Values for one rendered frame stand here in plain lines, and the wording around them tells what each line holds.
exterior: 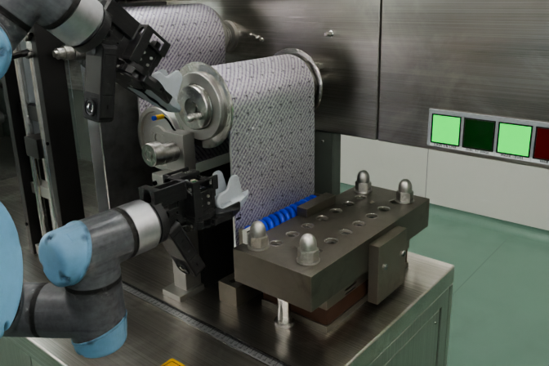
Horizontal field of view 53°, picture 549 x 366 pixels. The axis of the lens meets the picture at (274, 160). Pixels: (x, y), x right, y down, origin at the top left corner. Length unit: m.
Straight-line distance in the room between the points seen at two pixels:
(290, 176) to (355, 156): 2.97
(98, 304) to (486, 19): 0.75
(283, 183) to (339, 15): 0.35
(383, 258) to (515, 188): 2.66
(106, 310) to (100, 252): 0.09
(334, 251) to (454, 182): 2.85
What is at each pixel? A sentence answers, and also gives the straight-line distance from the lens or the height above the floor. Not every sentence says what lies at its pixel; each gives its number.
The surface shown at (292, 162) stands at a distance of 1.07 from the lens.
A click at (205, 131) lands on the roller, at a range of 0.94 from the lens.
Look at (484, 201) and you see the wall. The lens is 3.69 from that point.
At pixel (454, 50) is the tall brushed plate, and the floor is 1.33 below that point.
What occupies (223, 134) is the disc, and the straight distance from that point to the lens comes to 0.93.
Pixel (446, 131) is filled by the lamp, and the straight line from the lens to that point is 1.06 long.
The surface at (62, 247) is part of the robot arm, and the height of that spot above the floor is 1.14.
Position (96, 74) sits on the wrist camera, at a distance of 0.84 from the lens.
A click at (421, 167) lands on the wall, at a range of 3.79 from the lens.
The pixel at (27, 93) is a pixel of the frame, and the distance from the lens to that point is 1.20.
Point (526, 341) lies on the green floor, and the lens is 2.68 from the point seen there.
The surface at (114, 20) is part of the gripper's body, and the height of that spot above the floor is 1.40.
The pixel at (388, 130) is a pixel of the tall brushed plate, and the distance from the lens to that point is 1.12.
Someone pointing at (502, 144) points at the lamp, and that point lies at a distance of 1.03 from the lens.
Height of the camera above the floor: 1.43
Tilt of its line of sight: 17 degrees down
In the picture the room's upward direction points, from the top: 1 degrees counter-clockwise
